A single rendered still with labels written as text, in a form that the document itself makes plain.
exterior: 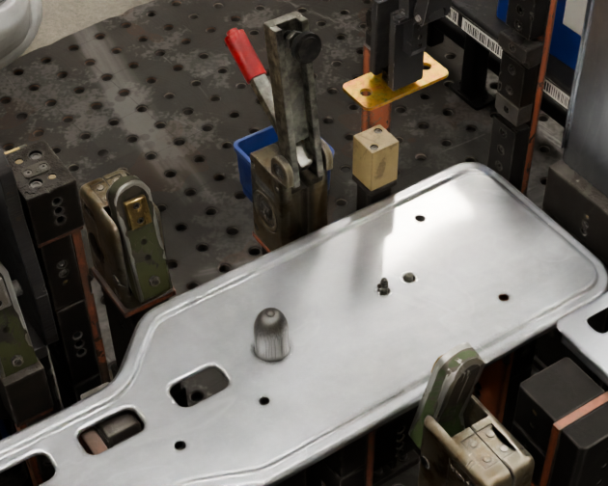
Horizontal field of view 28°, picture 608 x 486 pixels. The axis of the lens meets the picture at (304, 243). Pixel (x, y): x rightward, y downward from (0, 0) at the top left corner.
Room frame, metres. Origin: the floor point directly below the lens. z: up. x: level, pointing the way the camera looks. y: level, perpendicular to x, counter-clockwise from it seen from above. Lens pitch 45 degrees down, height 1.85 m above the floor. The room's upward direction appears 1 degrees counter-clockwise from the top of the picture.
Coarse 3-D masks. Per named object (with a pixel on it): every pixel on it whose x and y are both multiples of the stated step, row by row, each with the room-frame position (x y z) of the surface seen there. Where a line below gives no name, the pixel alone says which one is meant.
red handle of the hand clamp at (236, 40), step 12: (228, 36) 0.99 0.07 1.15; (240, 36) 0.99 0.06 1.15; (240, 48) 0.98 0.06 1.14; (252, 48) 0.98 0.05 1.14; (240, 60) 0.97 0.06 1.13; (252, 60) 0.97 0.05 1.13; (252, 72) 0.96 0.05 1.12; (264, 72) 0.96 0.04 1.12; (252, 84) 0.96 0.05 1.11; (264, 84) 0.95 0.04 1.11; (264, 96) 0.94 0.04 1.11; (264, 108) 0.94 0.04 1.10; (276, 132) 0.92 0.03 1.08; (300, 144) 0.91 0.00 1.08; (300, 156) 0.90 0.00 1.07; (312, 156) 0.90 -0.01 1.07; (300, 168) 0.89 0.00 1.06
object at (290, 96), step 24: (264, 24) 0.91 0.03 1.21; (288, 24) 0.92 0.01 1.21; (288, 48) 0.91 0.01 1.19; (312, 48) 0.89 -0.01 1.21; (288, 72) 0.91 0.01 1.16; (312, 72) 0.91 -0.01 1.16; (288, 96) 0.89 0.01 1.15; (312, 96) 0.91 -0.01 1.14; (288, 120) 0.89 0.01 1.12; (312, 120) 0.90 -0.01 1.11; (288, 144) 0.88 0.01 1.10; (312, 144) 0.90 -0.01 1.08; (312, 168) 0.90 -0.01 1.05
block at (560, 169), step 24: (552, 168) 0.95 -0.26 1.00; (552, 192) 0.94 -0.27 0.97; (576, 192) 0.92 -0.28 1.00; (600, 192) 0.91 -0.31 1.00; (552, 216) 0.94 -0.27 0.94; (576, 216) 0.91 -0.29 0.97; (600, 216) 0.89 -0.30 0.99; (600, 240) 0.88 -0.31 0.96; (600, 312) 0.87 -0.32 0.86; (552, 336) 0.92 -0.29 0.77; (552, 360) 0.91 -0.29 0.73; (576, 360) 0.88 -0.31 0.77; (600, 384) 0.87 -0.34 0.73
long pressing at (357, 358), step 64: (448, 192) 0.92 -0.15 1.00; (512, 192) 0.92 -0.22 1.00; (320, 256) 0.83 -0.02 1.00; (384, 256) 0.83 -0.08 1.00; (448, 256) 0.82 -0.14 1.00; (512, 256) 0.82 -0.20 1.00; (576, 256) 0.82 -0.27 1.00; (192, 320) 0.75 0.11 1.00; (320, 320) 0.74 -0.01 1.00; (384, 320) 0.74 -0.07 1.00; (448, 320) 0.74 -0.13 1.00; (512, 320) 0.74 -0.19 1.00; (128, 384) 0.67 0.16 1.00; (256, 384) 0.67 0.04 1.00; (320, 384) 0.67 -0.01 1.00; (384, 384) 0.67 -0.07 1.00; (0, 448) 0.60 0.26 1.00; (64, 448) 0.60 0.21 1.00; (128, 448) 0.60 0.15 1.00; (192, 448) 0.60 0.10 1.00; (256, 448) 0.60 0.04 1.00; (320, 448) 0.60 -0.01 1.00
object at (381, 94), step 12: (432, 60) 0.81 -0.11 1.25; (384, 72) 0.78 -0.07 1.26; (432, 72) 0.79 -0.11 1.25; (444, 72) 0.79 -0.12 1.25; (348, 84) 0.78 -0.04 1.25; (360, 84) 0.78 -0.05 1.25; (372, 84) 0.78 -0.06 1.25; (384, 84) 0.78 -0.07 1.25; (420, 84) 0.77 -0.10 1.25; (360, 96) 0.76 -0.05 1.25; (372, 96) 0.76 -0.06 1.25; (384, 96) 0.76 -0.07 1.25; (396, 96) 0.76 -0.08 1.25; (372, 108) 0.75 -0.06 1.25
